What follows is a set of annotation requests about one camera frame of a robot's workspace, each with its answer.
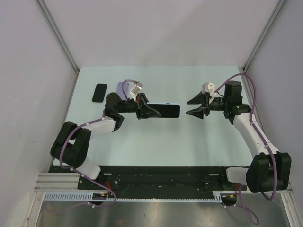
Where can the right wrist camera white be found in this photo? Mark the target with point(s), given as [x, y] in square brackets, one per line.
[209, 88]

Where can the aluminium corner frame post left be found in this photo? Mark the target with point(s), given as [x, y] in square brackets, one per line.
[57, 34]

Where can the black smartphone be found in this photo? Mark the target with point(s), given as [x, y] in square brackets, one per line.
[99, 93]

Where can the aluminium corner frame post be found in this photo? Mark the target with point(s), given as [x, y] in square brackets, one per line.
[264, 33]
[57, 34]

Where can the aluminium corner frame post right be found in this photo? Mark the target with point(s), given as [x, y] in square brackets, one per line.
[264, 33]

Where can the aluminium front rail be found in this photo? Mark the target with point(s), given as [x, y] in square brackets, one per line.
[56, 182]

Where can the lilac phone case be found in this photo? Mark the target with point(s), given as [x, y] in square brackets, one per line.
[122, 90]

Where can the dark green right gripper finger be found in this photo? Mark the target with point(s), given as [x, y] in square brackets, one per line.
[198, 112]
[198, 99]

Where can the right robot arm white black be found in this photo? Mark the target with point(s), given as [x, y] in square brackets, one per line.
[270, 169]

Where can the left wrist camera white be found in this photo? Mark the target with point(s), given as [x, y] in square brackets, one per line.
[136, 89]

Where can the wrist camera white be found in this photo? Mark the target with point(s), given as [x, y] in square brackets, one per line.
[209, 88]
[136, 89]

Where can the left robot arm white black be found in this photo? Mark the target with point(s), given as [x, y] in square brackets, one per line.
[72, 142]

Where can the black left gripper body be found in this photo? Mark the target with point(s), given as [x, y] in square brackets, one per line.
[138, 106]

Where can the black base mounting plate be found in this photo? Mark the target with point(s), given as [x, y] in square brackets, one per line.
[167, 194]

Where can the black phone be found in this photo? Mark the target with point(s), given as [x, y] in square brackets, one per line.
[167, 110]

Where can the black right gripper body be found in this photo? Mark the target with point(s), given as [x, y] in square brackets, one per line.
[207, 105]

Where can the white slotted cable duct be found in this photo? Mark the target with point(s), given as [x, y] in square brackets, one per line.
[102, 197]

